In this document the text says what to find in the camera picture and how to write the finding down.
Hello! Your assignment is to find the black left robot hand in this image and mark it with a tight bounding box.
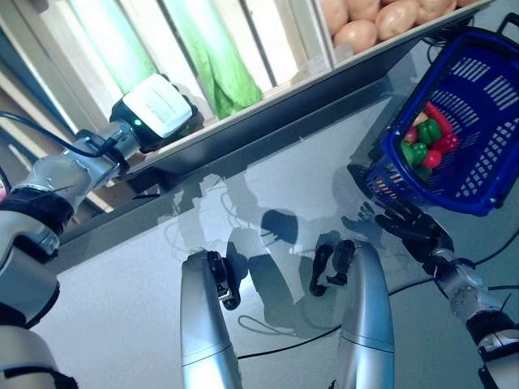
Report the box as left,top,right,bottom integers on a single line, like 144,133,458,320
109,74,200,154

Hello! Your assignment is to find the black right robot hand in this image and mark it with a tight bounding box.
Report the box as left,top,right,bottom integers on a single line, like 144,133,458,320
375,202,455,268

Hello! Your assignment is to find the green napa cabbage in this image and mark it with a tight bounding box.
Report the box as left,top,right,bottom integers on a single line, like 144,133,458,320
161,0,264,122
68,0,159,95

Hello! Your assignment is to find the blue plastic shopping basket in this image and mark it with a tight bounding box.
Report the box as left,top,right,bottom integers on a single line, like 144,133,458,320
362,11,519,218

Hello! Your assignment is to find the black right robot foot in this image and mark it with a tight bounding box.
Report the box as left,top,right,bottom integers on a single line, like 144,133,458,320
310,239,358,296

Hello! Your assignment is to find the black robot foot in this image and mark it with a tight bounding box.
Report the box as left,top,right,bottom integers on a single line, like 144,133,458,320
206,250,244,311
310,239,358,296

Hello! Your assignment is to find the red bell pepper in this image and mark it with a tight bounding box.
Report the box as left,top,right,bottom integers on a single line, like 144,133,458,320
431,133,461,154

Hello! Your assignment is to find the silver right robot leg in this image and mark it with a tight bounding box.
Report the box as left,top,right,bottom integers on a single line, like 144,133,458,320
334,238,397,389

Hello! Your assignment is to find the silver robot leg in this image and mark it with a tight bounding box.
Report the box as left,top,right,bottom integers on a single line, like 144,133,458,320
180,250,238,389
334,238,397,389

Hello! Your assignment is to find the wooden display shelf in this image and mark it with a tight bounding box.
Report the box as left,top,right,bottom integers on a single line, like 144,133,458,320
0,0,504,276

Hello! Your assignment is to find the long red pepper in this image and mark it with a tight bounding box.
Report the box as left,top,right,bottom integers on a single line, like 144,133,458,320
424,100,452,135

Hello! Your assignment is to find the wooden slat crate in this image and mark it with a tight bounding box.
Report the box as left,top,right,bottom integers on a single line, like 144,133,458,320
0,0,337,171
314,0,500,68

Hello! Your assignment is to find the black left robot foot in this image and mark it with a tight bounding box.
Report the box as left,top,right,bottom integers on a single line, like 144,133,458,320
206,250,244,311

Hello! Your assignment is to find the brown potato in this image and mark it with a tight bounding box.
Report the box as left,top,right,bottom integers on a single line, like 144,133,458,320
417,0,457,24
320,0,350,32
332,19,380,52
346,0,384,21
375,0,422,41

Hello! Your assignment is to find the silver left robot leg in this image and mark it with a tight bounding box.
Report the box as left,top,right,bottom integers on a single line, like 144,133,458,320
180,250,238,389

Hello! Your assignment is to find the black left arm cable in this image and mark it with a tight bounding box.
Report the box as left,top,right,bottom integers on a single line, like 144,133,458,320
0,111,122,159

